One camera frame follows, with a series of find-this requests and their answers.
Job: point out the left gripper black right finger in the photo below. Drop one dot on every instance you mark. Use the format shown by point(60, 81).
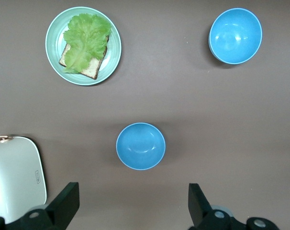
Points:
point(202, 213)

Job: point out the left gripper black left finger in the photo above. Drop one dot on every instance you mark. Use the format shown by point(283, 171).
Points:
point(56, 210)

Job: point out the blue bowl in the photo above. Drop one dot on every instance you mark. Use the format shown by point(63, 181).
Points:
point(140, 146)
point(236, 36)

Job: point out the white rounded kitchen appliance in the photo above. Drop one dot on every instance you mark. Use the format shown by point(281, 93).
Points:
point(13, 172)

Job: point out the brown table cover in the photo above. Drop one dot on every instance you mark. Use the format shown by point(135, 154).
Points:
point(159, 95)

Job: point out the toast bread slice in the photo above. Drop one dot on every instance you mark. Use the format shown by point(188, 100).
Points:
point(92, 68)

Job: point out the green plate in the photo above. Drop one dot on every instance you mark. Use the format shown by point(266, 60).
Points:
point(54, 48)

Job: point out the green lettuce leaf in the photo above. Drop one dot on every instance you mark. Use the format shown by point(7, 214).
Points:
point(85, 40)

